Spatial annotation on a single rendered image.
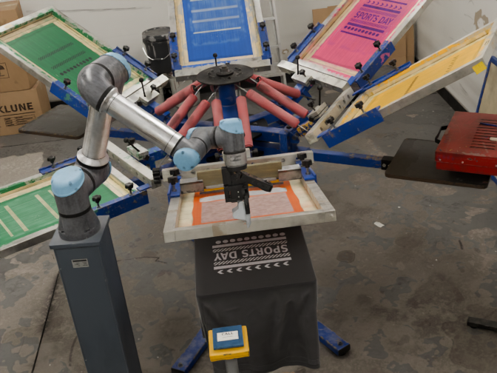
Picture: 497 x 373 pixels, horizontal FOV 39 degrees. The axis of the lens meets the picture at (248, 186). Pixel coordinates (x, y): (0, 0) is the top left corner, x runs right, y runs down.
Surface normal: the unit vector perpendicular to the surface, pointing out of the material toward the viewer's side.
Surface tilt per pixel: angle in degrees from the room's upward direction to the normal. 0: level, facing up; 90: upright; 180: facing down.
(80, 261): 90
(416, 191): 0
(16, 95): 90
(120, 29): 90
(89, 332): 90
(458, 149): 0
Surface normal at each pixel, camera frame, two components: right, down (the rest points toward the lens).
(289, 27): 0.08, 0.47
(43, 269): -0.10, -0.87
